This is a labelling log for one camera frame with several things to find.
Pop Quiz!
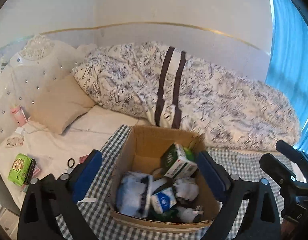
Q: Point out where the green foil wrapper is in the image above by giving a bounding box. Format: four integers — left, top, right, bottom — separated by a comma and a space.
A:
153, 209, 179, 223

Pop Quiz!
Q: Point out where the brown cardboard box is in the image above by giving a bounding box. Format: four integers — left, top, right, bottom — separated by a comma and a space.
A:
107, 125, 223, 235

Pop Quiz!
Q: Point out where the white cylindrical bottle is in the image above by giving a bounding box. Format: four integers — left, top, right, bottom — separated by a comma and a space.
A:
177, 206, 204, 223

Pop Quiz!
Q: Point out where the white tape roll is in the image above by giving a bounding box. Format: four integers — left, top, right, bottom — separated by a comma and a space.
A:
115, 171, 153, 218

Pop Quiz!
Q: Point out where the blue curtain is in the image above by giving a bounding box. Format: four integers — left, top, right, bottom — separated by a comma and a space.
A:
266, 0, 308, 154

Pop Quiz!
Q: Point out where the floral folded duvet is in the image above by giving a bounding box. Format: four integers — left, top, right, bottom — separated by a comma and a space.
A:
73, 42, 301, 152

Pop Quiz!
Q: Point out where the green tissue pack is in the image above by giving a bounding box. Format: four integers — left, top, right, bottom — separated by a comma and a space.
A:
8, 153, 36, 186

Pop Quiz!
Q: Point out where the patterned phone case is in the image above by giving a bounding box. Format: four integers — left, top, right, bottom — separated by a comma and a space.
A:
5, 135, 24, 148

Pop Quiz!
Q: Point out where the blue white small packet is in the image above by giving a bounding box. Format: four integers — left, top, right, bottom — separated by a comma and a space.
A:
150, 187, 177, 214

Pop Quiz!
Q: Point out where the white paper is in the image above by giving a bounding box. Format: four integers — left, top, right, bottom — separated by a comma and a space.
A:
173, 177, 199, 202

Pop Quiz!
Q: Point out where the beige pillow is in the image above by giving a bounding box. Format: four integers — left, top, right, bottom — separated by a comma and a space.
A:
30, 74, 96, 134

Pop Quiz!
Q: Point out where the green white medicine box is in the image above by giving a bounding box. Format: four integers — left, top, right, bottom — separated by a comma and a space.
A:
160, 143, 198, 180

